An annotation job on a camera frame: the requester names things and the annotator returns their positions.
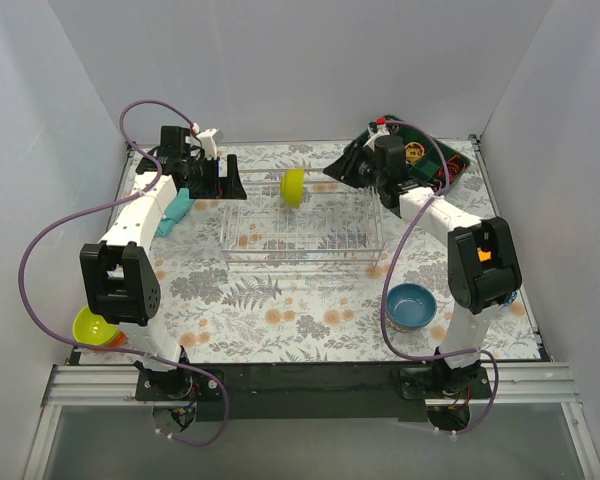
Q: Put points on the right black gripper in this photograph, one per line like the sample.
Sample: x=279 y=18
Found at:
x=357 y=167

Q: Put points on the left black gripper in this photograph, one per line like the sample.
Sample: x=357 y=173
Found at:
x=220 y=176

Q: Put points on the teal cloth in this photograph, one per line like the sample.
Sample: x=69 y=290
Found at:
x=174 y=213

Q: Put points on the white wire dish rack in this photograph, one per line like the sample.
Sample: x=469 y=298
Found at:
x=334 y=224

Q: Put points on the lime green bowl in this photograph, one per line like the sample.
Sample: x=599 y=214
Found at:
x=92 y=329
x=291 y=187

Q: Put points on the red orange bowl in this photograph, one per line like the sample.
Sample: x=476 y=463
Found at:
x=116 y=340

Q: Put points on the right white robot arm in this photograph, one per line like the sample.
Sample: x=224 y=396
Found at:
x=476 y=287

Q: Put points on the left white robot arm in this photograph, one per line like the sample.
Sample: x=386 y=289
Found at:
x=120 y=283

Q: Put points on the yellow rolled sock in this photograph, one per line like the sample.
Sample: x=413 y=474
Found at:
x=414 y=152

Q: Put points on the green divided organizer tray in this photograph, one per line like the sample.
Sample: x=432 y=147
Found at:
x=424 y=173

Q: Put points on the red black rolled sock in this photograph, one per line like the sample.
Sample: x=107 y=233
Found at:
x=456 y=165

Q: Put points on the floral patterned table mat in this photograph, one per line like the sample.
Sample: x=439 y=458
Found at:
x=222 y=313

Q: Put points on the blue ceramic bowl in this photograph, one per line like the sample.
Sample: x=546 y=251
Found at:
x=410 y=306

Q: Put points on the orange yellow bowl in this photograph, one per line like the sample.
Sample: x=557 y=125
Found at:
x=484 y=255

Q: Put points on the blue white patterned bowl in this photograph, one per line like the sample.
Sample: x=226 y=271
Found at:
x=511 y=298

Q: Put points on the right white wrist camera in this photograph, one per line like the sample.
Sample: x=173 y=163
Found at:
x=377 y=129

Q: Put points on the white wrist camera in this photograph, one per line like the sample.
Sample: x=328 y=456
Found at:
x=377 y=129
x=208 y=140

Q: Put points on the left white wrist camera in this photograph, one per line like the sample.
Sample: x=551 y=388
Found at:
x=208 y=140

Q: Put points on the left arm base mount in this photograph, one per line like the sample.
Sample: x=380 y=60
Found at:
x=179 y=390

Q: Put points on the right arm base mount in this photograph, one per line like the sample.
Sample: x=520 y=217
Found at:
x=454 y=387

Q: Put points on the aluminium frame rail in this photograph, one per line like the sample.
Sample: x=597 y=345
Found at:
x=519 y=383

